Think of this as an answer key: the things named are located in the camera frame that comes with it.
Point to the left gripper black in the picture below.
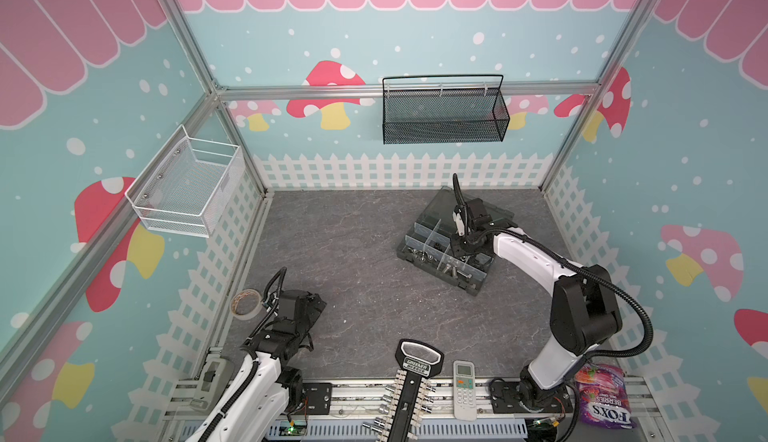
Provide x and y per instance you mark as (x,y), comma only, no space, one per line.
(313,313)

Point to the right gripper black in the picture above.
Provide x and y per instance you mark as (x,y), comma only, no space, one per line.
(466,242)

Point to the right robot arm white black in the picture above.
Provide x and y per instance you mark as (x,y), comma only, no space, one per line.
(584,309)

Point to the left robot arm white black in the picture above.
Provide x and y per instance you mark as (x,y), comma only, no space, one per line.
(265,386)

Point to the masking tape roll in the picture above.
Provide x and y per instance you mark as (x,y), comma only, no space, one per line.
(246,304)

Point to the grey compartment organizer box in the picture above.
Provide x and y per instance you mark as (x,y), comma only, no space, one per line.
(429,246)

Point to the black tool with sockets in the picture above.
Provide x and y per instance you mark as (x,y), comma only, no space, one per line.
(409,398)

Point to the white remote control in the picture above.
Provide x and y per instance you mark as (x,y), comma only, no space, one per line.
(464,393)

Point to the purple Fox's candy bag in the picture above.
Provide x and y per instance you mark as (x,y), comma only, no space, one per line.
(603,397)

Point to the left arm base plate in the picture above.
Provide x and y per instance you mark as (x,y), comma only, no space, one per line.
(310,399)

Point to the grey box on rail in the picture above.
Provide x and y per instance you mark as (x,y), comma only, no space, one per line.
(211,384)

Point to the black mesh wall basket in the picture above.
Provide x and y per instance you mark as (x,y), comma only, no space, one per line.
(436,109)

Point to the white wire wall basket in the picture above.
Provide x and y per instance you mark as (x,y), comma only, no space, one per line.
(185,189)

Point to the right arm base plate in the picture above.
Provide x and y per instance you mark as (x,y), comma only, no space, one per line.
(510,397)

